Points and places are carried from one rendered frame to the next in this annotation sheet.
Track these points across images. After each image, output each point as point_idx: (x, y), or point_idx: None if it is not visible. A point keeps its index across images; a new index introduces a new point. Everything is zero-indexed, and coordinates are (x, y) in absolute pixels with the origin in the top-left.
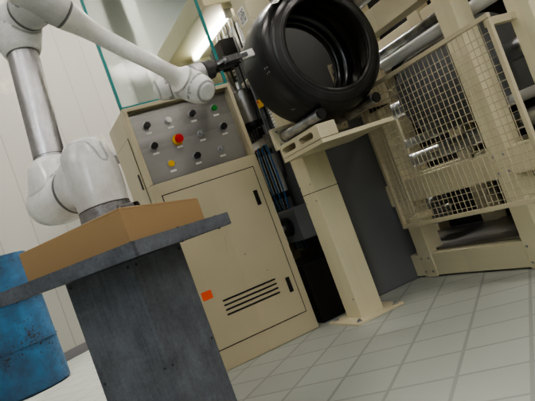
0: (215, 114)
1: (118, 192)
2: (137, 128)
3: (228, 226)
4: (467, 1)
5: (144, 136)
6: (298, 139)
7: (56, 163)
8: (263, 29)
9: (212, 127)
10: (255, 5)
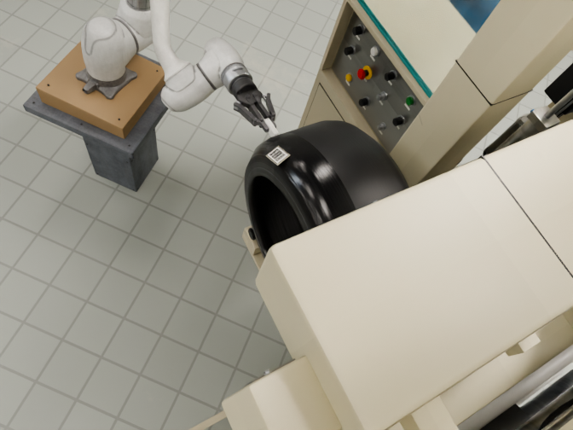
0: (406, 105)
1: (91, 73)
2: (355, 21)
3: None
4: None
5: (353, 34)
6: None
7: (120, 12)
8: (261, 143)
9: (395, 108)
10: (439, 115)
